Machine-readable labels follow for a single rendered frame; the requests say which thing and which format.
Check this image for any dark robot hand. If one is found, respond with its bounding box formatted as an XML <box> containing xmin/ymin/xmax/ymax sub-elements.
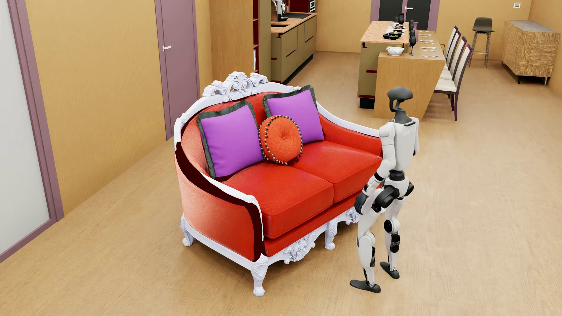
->
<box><xmin>354</xmin><ymin>192</ymin><xmax>370</xmax><ymax>215</ymax></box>

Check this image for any black robot head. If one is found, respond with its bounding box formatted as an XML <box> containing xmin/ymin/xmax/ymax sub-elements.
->
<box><xmin>387</xmin><ymin>86</ymin><xmax>414</xmax><ymax>124</ymax></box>

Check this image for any white left robot leg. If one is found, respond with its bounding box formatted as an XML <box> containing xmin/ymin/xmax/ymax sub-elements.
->
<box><xmin>357</xmin><ymin>205</ymin><xmax>387</xmax><ymax>284</ymax></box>

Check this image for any white robot leg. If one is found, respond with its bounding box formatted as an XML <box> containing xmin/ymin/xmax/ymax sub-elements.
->
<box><xmin>357</xmin><ymin>205</ymin><xmax>387</xmax><ymax>284</ymax></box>
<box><xmin>383</xmin><ymin>197</ymin><xmax>405</xmax><ymax>267</ymax></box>

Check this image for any white right robot leg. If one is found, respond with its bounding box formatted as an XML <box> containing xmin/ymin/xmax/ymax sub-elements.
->
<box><xmin>383</xmin><ymin>197</ymin><xmax>405</xmax><ymax>267</ymax></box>

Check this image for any black right robot foot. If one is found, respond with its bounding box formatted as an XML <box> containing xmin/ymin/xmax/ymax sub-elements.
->
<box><xmin>380</xmin><ymin>262</ymin><xmax>400</xmax><ymax>280</ymax></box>

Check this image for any black robot foot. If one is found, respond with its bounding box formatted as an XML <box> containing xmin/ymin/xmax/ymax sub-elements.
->
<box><xmin>380</xmin><ymin>262</ymin><xmax>400</xmax><ymax>280</ymax></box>
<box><xmin>349</xmin><ymin>279</ymin><xmax>382</xmax><ymax>294</ymax></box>

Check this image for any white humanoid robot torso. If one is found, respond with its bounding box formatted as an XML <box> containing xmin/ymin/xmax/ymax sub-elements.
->
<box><xmin>378</xmin><ymin>117</ymin><xmax>420</xmax><ymax>210</ymax></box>

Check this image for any black left robot foot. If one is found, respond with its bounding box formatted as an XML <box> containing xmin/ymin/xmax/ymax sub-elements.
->
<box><xmin>349</xmin><ymin>279</ymin><xmax>382</xmax><ymax>294</ymax></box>

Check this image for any round orange tufted cushion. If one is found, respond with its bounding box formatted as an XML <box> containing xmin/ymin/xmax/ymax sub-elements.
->
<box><xmin>258</xmin><ymin>115</ymin><xmax>304</xmax><ymax>166</ymax></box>

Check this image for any purple pillow dark fringe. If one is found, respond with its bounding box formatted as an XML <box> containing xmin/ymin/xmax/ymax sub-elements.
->
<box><xmin>263</xmin><ymin>85</ymin><xmax>326</xmax><ymax>145</ymax></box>
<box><xmin>196</xmin><ymin>100</ymin><xmax>265</xmax><ymax>179</ymax></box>

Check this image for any wooden dining table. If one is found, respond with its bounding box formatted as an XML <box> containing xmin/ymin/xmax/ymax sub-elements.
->
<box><xmin>373</xmin><ymin>30</ymin><xmax>447</xmax><ymax>120</ymax></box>

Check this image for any olive island chipboard top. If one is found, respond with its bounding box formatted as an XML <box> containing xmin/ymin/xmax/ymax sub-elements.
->
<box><xmin>357</xmin><ymin>20</ymin><xmax>409</xmax><ymax>110</ymax></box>

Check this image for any olive kitchen counter cabinet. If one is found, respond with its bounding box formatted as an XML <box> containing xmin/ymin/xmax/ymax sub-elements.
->
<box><xmin>270</xmin><ymin>12</ymin><xmax>318</xmax><ymax>85</ymax></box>

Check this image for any tall wooden cabinet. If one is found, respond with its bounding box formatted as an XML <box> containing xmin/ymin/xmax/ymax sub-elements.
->
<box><xmin>209</xmin><ymin>0</ymin><xmax>272</xmax><ymax>83</ymax></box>

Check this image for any dark bar stool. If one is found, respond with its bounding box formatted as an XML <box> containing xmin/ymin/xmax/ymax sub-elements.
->
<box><xmin>467</xmin><ymin>18</ymin><xmax>495</xmax><ymax>68</ymax></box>

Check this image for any mauve interior door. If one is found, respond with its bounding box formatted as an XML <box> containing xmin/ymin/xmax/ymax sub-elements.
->
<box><xmin>155</xmin><ymin>0</ymin><xmax>201</xmax><ymax>141</ymax></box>

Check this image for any chipboard sideboard grey top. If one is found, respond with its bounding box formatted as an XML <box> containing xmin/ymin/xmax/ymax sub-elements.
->
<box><xmin>501</xmin><ymin>19</ymin><xmax>561</xmax><ymax>86</ymax></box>

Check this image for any red sofa white carved frame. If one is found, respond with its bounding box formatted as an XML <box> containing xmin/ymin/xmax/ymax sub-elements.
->
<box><xmin>173</xmin><ymin>71</ymin><xmax>384</xmax><ymax>297</ymax></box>

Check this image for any white dining chair dark frame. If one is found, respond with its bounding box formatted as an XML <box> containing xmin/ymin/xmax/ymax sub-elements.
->
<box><xmin>445</xmin><ymin>25</ymin><xmax>459</xmax><ymax>54</ymax></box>
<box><xmin>443</xmin><ymin>30</ymin><xmax>462</xmax><ymax>71</ymax></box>
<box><xmin>434</xmin><ymin>43</ymin><xmax>474</xmax><ymax>122</ymax></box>
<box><xmin>440</xmin><ymin>36</ymin><xmax>468</xmax><ymax>81</ymax></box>

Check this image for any dark double door mauve frame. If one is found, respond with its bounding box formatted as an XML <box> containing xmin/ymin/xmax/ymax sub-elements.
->
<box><xmin>371</xmin><ymin>0</ymin><xmax>440</xmax><ymax>32</ymax></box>

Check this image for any frosted glass door mauve frame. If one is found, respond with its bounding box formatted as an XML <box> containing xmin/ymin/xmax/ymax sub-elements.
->
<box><xmin>0</xmin><ymin>0</ymin><xmax>65</xmax><ymax>264</ymax></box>

